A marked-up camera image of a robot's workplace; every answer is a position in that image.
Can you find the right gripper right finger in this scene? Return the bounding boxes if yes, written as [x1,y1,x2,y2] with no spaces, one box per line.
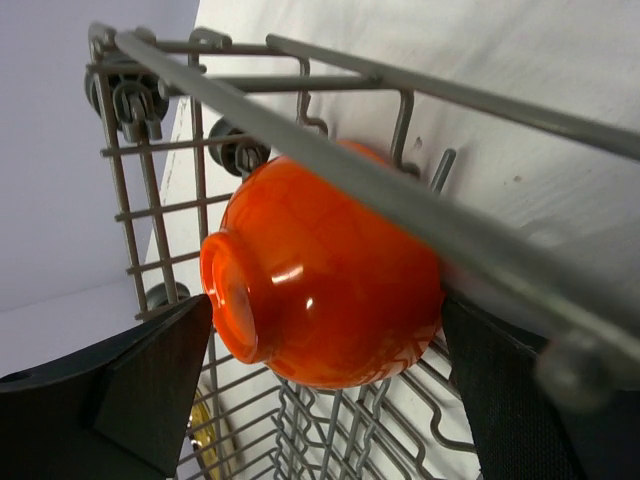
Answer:
[441,297,639,479]

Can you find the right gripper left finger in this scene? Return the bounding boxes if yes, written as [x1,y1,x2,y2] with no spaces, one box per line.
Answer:
[1,295,212,479]

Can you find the yellow patterned plate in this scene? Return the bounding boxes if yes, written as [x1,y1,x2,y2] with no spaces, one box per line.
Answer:
[188,397,237,479]

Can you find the grey wire dish rack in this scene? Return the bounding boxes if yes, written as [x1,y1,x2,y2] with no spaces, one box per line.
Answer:
[85,22,639,479]

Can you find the orange bowl back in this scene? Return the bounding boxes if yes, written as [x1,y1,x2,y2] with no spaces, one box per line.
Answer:
[200,155,444,389]

